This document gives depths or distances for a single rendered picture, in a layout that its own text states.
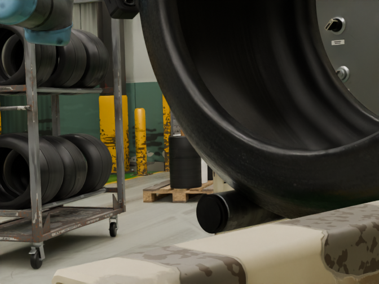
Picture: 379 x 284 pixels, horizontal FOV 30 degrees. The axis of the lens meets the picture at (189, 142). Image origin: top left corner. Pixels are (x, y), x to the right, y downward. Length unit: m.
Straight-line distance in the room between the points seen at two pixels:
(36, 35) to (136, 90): 10.04
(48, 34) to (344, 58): 0.62
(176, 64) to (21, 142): 3.94
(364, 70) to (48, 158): 3.45
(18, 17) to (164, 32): 0.30
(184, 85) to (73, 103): 11.02
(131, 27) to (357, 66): 9.99
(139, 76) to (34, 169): 6.77
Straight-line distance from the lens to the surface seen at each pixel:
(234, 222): 0.80
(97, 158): 5.37
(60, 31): 1.16
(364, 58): 1.45
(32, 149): 4.54
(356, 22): 1.47
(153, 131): 11.07
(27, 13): 1.05
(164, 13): 0.82
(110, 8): 1.05
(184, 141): 7.39
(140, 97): 11.16
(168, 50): 0.80
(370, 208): 0.16
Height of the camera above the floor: 1.02
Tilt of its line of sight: 3 degrees down
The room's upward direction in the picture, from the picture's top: 2 degrees counter-clockwise
